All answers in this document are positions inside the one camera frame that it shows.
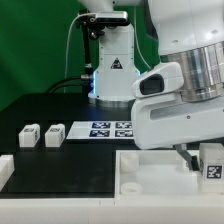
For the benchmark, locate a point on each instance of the white square tabletop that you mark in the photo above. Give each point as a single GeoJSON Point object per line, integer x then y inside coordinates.
{"type": "Point", "coordinates": [154, 173]}

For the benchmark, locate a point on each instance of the white obstacle wall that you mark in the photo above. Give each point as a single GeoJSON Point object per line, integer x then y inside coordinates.
{"type": "Point", "coordinates": [166, 210]}
{"type": "Point", "coordinates": [6, 169]}

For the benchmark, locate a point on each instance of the white fiducial marker board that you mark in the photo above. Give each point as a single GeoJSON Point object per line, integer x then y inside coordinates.
{"type": "Point", "coordinates": [109, 130]}

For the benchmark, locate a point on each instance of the white left obstacle wall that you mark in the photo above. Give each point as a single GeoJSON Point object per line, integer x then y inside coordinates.
{"type": "Point", "coordinates": [6, 169]}

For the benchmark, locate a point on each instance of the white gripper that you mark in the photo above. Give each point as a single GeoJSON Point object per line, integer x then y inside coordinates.
{"type": "Point", "coordinates": [160, 117]}

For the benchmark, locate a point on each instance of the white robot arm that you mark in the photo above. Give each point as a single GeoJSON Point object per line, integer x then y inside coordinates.
{"type": "Point", "coordinates": [188, 32]}

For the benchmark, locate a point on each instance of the white front obstacle wall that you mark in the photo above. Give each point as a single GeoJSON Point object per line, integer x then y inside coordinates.
{"type": "Point", "coordinates": [166, 210]}

